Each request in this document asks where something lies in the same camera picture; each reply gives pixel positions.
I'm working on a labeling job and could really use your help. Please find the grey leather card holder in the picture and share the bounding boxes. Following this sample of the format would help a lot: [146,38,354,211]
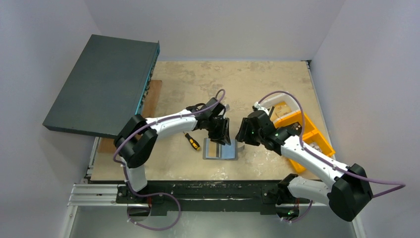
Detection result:
[202,138,245,161]

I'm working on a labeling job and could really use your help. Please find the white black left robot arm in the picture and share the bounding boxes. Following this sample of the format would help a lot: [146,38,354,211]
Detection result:
[113,97,231,192]

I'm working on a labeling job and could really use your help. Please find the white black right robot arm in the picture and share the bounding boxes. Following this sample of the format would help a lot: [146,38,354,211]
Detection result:
[235,110,373,222]

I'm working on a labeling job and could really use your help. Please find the white plastic bin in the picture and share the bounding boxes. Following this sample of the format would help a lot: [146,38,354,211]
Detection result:
[259,93,300,122]

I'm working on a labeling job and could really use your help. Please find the yellow plastic bin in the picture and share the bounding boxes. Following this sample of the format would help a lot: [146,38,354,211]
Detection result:
[274,112,335,157]

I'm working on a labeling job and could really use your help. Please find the wooden board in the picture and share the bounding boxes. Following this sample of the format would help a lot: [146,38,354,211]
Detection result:
[97,80,162,154]

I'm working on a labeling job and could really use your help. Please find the black yellow handled screwdriver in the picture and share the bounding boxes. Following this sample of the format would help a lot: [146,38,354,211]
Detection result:
[184,132,201,151]

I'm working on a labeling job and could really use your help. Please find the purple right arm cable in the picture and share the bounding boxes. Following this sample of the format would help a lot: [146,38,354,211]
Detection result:
[254,90,406,224]

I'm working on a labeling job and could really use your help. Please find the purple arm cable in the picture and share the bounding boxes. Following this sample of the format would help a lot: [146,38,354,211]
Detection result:
[112,89,226,231]
[254,90,406,224]

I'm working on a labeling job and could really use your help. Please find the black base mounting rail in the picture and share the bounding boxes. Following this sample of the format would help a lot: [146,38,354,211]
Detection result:
[116,180,309,217]

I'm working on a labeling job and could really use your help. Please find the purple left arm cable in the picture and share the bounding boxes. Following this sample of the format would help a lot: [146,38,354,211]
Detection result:
[112,89,226,231]

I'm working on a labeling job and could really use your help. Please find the dark grey network switch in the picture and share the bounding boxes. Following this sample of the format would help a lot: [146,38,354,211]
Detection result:
[43,35,160,138]

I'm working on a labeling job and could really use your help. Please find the aluminium frame profile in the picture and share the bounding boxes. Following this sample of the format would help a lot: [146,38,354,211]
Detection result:
[59,183,367,238]

